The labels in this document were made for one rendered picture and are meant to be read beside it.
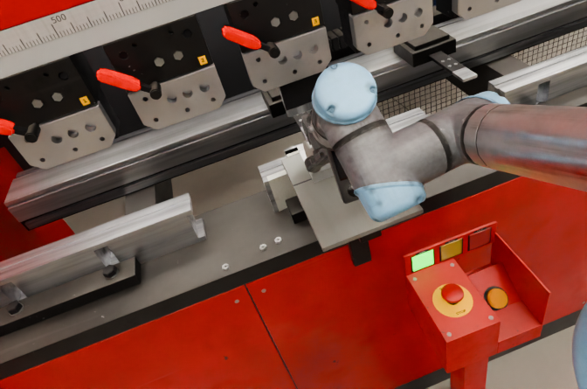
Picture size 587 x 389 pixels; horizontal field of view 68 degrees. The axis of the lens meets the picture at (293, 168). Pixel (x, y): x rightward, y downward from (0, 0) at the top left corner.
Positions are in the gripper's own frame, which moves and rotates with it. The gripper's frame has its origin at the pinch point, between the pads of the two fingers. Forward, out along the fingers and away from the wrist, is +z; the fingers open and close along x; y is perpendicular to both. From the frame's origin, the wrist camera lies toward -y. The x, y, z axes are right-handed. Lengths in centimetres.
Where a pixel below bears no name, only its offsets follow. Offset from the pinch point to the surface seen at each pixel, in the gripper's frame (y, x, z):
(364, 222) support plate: -12.6, -0.6, -9.8
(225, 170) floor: 48, 36, 174
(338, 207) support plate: -8.6, 2.2, -6.4
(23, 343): -12, 68, 7
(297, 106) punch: 13.1, 2.2, -1.5
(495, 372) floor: -71, -37, 72
